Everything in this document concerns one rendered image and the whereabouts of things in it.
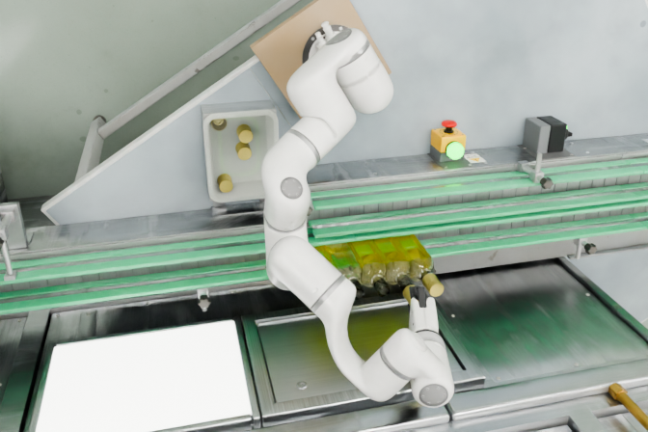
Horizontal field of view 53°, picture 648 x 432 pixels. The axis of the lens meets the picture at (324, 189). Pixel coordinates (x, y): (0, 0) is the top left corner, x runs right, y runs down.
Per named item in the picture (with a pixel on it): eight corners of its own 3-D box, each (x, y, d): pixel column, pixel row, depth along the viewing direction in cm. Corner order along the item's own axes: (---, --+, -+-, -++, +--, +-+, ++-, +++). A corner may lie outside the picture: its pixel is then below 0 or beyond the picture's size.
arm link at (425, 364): (368, 377, 110) (405, 341, 106) (366, 338, 119) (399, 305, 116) (436, 419, 113) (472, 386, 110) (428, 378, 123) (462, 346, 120)
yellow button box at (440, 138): (428, 152, 174) (439, 162, 167) (430, 126, 171) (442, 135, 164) (452, 150, 175) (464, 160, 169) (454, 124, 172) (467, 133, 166)
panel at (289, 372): (50, 353, 145) (23, 472, 115) (47, 342, 144) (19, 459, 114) (423, 298, 164) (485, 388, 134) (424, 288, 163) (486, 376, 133)
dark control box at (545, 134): (521, 144, 180) (536, 154, 172) (524, 117, 177) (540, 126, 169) (547, 141, 182) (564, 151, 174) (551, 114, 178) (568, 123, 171)
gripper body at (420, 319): (443, 371, 125) (435, 336, 135) (447, 328, 120) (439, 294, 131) (404, 370, 125) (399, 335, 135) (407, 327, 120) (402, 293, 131)
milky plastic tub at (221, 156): (206, 190, 163) (209, 204, 155) (200, 104, 153) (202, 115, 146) (275, 182, 166) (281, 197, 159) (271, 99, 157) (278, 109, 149)
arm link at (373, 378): (348, 269, 118) (434, 350, 115) (306, 315, 122) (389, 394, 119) (333, 283, 110) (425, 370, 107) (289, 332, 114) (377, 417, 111)
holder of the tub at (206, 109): (209, 207, 165) (211, 221, 158) (201, 104, 154) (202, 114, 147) (275, 201, 169) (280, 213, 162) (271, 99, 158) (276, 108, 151)
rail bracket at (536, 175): (513, 170, 168) (540, 190, 156) (516, 143, 165) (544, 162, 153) (526, 168, 168) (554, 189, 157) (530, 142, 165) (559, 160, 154)
